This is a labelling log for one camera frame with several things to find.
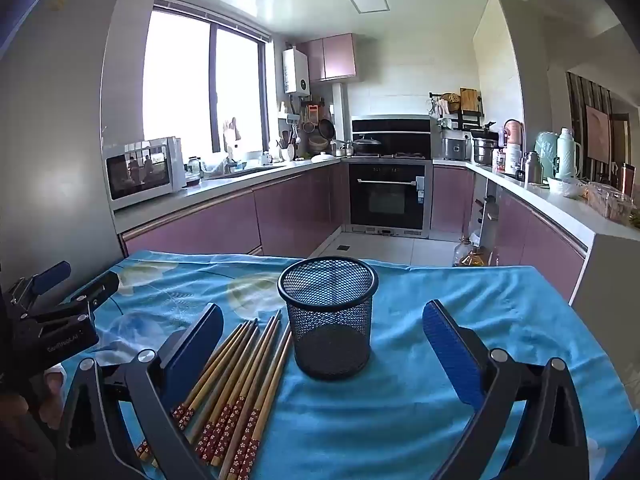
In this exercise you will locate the pink lower cabinet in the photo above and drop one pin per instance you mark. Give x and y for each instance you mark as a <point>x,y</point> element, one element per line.
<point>540,245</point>
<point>225,220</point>

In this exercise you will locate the hanging frying pan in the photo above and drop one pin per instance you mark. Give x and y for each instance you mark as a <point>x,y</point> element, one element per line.
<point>326,130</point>

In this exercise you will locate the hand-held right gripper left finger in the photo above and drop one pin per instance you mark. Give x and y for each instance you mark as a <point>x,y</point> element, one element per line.
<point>192,355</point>

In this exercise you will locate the grey refrigerator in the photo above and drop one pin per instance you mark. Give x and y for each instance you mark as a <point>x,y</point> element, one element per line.
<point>50,135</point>

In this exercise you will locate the black wall rack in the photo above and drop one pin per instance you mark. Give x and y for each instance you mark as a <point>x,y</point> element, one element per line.
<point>470,120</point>

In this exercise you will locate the steel pot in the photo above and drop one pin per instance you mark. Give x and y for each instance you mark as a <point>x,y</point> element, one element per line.
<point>484,152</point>

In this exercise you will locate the person's left hand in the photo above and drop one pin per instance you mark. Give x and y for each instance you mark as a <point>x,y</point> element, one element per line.
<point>52,392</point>

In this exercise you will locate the kitchen window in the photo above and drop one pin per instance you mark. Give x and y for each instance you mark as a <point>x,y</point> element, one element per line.
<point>175,85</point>

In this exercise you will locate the built-in black oven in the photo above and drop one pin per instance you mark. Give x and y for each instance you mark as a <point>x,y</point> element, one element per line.
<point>387,195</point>

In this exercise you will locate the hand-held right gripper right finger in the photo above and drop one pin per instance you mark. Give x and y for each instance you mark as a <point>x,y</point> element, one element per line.
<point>450,355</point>

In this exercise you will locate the steel rice cooker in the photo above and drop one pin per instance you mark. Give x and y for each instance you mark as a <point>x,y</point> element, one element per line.
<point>456,147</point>

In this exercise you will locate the brown tumbler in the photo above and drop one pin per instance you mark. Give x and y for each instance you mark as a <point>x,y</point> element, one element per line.
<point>628,180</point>

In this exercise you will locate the black mesh utensil holder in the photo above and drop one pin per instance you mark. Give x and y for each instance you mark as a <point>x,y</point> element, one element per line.
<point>332,330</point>

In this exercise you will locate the wooden cutting board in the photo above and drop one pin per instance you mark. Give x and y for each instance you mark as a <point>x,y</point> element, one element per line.
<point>469,99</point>

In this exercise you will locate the clear plastic container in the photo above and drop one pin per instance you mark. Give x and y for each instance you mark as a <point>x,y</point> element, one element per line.
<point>607,202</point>

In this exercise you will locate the green thermos flask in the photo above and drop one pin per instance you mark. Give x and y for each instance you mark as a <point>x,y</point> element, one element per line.
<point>567,155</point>

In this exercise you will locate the pink upper cabinet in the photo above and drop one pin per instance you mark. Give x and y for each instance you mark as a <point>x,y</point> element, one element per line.
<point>332,57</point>

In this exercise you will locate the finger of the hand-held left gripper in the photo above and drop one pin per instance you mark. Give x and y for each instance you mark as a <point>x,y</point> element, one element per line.
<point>92,292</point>
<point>50,275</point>

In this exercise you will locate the white water heater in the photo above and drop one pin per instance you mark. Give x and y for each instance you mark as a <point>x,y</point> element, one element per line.
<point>296,71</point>

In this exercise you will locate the blue floral tablecloth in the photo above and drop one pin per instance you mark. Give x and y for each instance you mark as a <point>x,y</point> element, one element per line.
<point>400,410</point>

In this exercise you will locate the pink cabinet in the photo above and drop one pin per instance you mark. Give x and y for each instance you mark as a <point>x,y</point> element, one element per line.
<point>332,57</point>
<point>540,245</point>
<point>225,220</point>

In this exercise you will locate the bunch of wooden chopsticks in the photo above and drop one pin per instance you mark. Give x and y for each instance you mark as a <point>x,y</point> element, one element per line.
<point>235,385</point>

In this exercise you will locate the black wok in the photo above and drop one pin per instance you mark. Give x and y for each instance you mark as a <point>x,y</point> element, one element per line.
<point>365,145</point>

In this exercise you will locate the pink wall picture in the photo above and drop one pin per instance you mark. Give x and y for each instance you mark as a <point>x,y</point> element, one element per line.
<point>598,135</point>

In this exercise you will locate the steel bottle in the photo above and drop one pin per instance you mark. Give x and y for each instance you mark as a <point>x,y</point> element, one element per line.
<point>533,169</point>

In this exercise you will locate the green electric kettle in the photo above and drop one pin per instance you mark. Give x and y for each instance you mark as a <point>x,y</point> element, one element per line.
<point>546,152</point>

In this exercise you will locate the pink thermos jug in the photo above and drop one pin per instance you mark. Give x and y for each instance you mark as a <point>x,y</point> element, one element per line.
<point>513,132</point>

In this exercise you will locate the white microwave oven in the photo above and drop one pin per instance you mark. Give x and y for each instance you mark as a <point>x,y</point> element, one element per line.
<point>145,170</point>

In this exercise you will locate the cooking oil bottle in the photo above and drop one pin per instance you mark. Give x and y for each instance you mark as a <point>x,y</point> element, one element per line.
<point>470,255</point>

